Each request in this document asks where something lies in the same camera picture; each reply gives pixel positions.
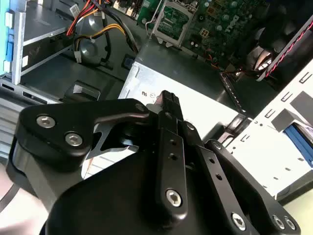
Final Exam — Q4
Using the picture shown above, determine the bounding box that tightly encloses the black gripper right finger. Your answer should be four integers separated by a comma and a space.
164, 91, 302, 235

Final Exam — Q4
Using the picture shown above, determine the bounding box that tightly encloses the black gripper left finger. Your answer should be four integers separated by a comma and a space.
6, 91, 189, 222

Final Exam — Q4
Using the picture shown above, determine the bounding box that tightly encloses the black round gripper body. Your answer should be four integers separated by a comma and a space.
45, 146, 228, 235

